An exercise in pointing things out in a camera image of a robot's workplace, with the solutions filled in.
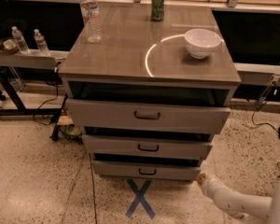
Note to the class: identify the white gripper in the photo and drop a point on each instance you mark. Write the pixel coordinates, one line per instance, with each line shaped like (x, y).
(210, 185)

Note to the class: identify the grey bottom drawer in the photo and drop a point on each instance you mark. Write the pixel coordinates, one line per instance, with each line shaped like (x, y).
(145, 167)

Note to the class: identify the grey drawer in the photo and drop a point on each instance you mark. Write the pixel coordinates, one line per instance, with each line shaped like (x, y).
(145, 167)
(148, 117)
(143, 147)

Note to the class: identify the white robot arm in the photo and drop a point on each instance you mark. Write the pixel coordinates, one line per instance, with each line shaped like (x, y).
(237, 204)

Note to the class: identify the grey drawer cabinet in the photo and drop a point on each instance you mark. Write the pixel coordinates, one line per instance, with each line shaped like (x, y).
(144, 61)

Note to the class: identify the grey middle drawer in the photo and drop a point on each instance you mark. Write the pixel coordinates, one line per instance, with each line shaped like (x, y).
(143, 147)

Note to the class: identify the grey top drawer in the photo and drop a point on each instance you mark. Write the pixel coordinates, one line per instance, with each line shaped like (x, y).
(148, 117)

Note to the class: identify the blue tape cross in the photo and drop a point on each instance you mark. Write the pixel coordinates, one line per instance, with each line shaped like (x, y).
(139, 198)

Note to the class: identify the white ceramic bowl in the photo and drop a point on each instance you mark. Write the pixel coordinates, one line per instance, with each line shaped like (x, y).
(200, 43)

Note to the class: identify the green bag under table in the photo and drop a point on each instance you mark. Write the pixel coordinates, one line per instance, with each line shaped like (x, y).
(71, 131)

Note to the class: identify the green soda can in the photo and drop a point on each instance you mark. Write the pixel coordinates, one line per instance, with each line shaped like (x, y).
(157, 10)

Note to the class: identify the small water bottle right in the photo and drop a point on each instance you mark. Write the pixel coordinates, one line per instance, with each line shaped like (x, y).
(41, 42)

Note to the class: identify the small water bottle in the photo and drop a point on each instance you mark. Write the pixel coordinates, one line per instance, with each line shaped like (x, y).
(41, 42)
(20, 41)

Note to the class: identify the large clear water bottle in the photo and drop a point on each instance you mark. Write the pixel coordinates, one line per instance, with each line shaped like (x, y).
(91, 16)

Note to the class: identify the small water bottle left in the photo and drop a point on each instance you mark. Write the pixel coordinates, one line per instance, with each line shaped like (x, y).
(20, 41)

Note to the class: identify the bowl with snacks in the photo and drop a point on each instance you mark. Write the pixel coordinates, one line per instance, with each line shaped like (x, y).
(7, 46)

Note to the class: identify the black frame side table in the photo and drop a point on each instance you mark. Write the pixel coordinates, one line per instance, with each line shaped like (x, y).
(43, 67)

